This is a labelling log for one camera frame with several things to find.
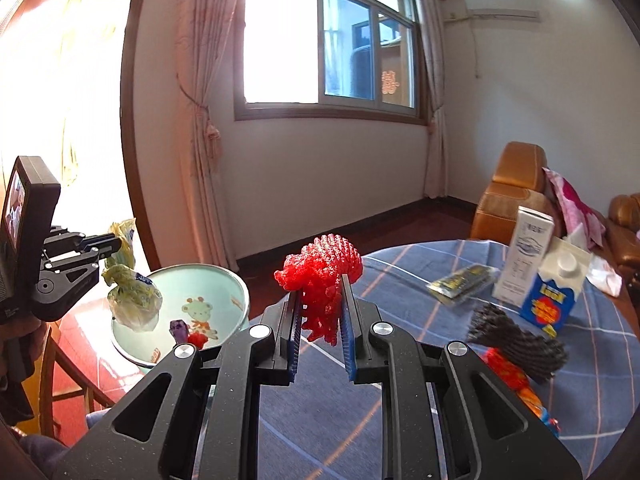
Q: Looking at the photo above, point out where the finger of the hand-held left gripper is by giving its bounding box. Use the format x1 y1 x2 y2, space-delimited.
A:
45 227 122 261
32 252 108 321

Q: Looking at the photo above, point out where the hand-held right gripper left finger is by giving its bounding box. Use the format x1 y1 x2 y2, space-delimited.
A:
52 290 303 480

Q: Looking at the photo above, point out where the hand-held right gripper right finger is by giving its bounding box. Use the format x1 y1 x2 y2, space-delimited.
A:
341 275 583 480

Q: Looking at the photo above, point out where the yellow green plastic wrapper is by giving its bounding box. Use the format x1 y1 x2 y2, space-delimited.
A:
101 217 163 333

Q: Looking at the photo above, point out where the red foam net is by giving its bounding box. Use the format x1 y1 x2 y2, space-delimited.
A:
274 234 363 346

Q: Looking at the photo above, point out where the light blue cartoon-print bin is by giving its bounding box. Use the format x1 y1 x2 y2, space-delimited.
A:
111 265 251 368

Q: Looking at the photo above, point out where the blue checked tablecloth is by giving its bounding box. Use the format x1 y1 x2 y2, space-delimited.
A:
195 239 638 480

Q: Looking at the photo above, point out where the wooden chair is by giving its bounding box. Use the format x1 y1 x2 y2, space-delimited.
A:
39 320 123 443

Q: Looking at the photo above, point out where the flat green packet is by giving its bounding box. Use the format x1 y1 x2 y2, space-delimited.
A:
426 266 501 306

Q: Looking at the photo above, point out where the black foam net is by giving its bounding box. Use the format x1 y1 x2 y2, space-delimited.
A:
467 302 568 385

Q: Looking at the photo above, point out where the person's jeans leg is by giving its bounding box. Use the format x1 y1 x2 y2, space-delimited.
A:
10 407 116 480

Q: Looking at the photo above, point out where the orange red snack packet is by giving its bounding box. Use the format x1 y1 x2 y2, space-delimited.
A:
482 347 561 436

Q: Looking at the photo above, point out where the pink tied curtain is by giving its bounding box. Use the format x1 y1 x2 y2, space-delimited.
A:
407 0 451 200
172 0 251 271

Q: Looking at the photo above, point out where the tall white carton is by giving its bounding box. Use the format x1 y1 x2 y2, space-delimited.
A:
492 206 555 307

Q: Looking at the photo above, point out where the blue and white milk carton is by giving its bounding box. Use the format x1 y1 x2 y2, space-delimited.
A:
519 237 593 338

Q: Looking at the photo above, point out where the orange leather armchair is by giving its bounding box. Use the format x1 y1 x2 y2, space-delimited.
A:
470 141 566 248

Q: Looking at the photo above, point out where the white crumpled plastic bag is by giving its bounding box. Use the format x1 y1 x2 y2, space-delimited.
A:
585 255 623 297

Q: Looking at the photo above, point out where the pink cloth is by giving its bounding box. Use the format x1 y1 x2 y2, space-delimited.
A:
542 166 608 251

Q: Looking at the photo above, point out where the sliding glass window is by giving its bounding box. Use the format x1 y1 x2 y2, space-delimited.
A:
234 0 428 123

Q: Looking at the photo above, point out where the brown leather sofa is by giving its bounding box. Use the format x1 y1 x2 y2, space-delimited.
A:
607 192 640 273

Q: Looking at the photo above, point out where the white wall air conditioner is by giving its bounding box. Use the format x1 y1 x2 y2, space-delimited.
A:
464 0 542 23

